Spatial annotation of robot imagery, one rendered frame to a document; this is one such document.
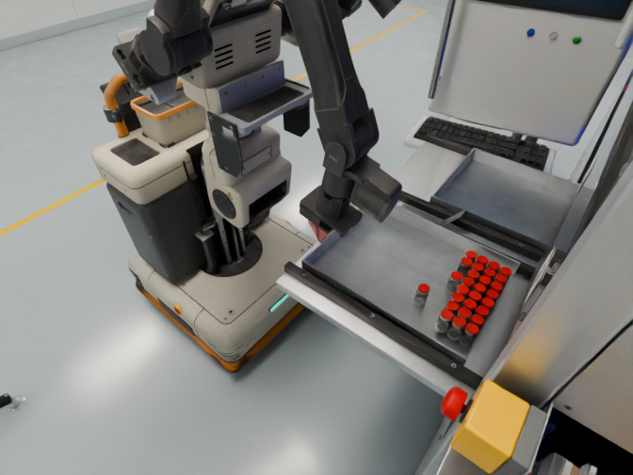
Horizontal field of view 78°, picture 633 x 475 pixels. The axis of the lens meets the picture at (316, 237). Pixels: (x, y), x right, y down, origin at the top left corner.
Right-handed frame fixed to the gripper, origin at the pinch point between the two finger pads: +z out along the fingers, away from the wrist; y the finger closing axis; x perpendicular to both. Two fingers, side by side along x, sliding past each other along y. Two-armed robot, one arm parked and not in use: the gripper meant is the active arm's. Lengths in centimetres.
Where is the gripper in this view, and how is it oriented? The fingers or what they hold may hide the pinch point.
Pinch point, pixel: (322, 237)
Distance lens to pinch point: 77.4
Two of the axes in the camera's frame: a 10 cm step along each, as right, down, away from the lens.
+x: 6.1, -5.6, 5.6
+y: 7.7, 5.7, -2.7
